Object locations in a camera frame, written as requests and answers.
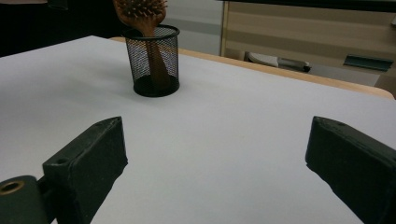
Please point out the wooden hairbrush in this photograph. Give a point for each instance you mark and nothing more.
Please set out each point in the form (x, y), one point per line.
(141, 14)

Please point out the black mesh pen holder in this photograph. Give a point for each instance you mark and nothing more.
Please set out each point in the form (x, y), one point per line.
(155, 88)

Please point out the grey-green desk tray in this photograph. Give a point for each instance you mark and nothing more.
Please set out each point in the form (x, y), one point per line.
(369, 62)

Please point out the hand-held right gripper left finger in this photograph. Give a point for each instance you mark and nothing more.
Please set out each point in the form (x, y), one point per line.
(87, 168)

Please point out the black curtain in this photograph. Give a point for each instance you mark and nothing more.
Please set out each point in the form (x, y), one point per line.
(46, 28)

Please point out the light wooden office desk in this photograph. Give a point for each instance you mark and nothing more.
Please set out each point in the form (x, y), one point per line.
(295, 34)

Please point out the white wheeled chair base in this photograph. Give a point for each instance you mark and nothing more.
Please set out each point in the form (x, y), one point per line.
(264, 59)

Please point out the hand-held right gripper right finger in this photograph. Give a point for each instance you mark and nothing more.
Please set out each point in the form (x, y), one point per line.
(358, 165)

